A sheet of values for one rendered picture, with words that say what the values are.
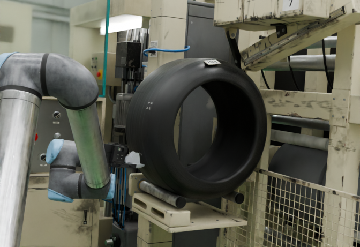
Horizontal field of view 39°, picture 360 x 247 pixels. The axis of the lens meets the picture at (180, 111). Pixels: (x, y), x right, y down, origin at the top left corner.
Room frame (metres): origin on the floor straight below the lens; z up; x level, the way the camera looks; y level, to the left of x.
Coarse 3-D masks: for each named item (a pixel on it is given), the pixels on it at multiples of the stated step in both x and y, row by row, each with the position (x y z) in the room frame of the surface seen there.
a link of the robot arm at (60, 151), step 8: (56, 144) 1.78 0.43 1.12; (64, 144) 1.79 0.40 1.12; (72, 144) 1.81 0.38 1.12; (48, 152) 1.81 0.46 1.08; (56, 152) 1.76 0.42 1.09; (64, 152) 1.78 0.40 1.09; (72, 152) 1.79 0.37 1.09; (48, 160) 1.78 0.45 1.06; (56, 160) 1.77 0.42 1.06; (64, 160) 1.77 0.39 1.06; (72, 160) 1.79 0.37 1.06
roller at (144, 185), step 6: (144, 180) 2.24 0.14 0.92; (144, 186) 2.18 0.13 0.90; (150, 186) 2.14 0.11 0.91; (156, 186) 2.11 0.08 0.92; (150, 192) 2.13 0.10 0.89; (156, 192) 2.08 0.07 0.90; (162, 192) 2.04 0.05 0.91; (168, 192) 2.02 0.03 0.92; (162, 198) 2.03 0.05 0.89; (168, 198) 1.99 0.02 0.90; (174, 198) 1.95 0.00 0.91; (180, 198) 1.94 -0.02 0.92; (174, 204) 1.95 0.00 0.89; (180, 204) 1.94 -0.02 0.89
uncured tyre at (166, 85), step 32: (192, 64) 1.98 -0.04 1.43; (224, 64) 2.04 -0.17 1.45; (160, 96) 1.91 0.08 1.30; (224, 96) 2.34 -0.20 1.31; (256, 96) 2.09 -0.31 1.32; (128, 128) 2.05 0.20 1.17; (160, 128) 1.89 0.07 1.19; (224, 128) 2.35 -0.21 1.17; (256, 128) 2.11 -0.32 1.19; (160, 160) 1.90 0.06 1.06; (224, 160) 2.32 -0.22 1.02; (256, 160) 2.11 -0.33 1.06; (192, 192) 1.97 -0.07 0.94; (224, 192) 2.05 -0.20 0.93
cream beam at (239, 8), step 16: (224, 0) 2.33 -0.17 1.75; (240, 0) 2.22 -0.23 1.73; (256, 0) 2.12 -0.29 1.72; (272, 0) 2.03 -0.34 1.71; (304, 0) 1.88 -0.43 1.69; (320, 0) 1.92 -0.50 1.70; (224, 16) 2.32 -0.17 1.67; (240, 16) 2.22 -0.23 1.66; (256, 16) 2.12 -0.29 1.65; (272, 16) 2.03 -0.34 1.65; (288, 16) 1.95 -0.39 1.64; (304, 16) 1.92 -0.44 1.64; (320, 16) 1.92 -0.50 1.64
